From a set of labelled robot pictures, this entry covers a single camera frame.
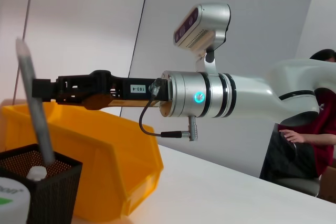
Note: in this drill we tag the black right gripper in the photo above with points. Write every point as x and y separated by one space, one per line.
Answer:
123 90

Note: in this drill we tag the grey pen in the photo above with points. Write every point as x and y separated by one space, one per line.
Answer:
39 124

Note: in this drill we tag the clear green-label water bottle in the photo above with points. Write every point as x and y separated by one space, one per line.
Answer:
13 200

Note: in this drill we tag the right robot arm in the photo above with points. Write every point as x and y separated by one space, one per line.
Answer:
249 95

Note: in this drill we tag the black mesh pen holder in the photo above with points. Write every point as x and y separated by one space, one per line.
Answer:
52 190

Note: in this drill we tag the person's hand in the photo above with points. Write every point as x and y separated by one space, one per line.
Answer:
292 136

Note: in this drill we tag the yellow plastic bin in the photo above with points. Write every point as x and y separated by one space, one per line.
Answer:
105 150

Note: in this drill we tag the grey stool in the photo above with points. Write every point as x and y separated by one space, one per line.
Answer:
299 184

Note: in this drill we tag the person in red shirt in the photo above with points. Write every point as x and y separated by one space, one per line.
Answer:
325 124

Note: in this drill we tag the cardboard box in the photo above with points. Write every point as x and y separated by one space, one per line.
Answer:
329 182

